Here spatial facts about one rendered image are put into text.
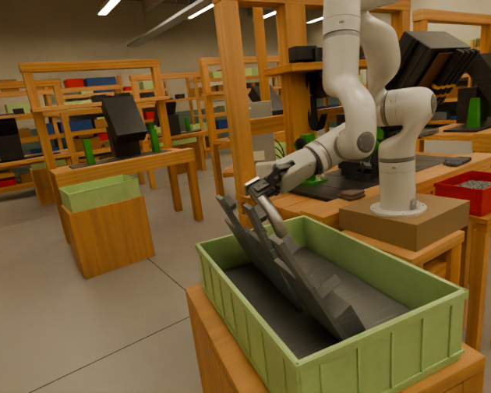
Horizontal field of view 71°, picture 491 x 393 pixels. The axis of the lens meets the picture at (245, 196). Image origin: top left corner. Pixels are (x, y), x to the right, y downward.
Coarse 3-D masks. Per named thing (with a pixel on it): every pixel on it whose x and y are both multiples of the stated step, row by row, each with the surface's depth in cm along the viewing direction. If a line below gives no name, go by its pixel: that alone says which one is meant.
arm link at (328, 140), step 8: (336, 128) 88; (344, 128) 85; (320, 136) 87; (328, 136) 85; (336, 136) 84; (328, 144) 84; (336, 144) 83; (328, 152) 84; (336, 152) 84; (336, 160) 85; (344, 160) 86
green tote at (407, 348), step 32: (288, 224) 123; (320, 224) 116; (224, 256) 115; (352, 256) 103; (384, 256) 90; (224, 288) 89; (384, 288) 93; (416, 288) 83; (448, 288) 74; (224, 320) 95; (256, 320) 70; (416, 320) 66; (448, 320) 71; (256, 352) 76; (288, 352) 60; (320, 352) 59; (352, 352) 62; (384, 352) 65; (416, 352) 69; (448, 352) 73; (288, 384) 62; (320, 384) 60; (352, 384) 63; (384, 384) 67
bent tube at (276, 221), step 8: (248, 184) 82; (248, 192) 84; (256, 200) 82; (264, 200) 81; (264, 208) 80; (272, 208) 80; (272, 216) 80; (280, 216) 80; (272, 224) 80; (280, 224) 80; (280, 232) 80
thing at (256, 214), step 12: (252, 216) 79; (264, 216) 79; (252, 240) 95; (264, 240) 81; (264, 252) 88; (264, 264) 97; (276, 276) 91; (276, 288) 101; (288, 288) 85; (288, 300) 93; (300, 300) 92; (300, 312) 88
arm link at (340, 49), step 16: (336, 32) 82; (352, 32) 82; (336, 48) 83; (352, 48) 83; (336, 64) 83; (352, 64) 83; (336, 80) 83; (352, 80) 83; (336, 96) 83; (352, 96) 79; (368, 96) 80; (352, 112) 78; (368, 112) 78; (352, 128) 78; (368, 128) 78; (352, 144) 78; (368, 144) 78
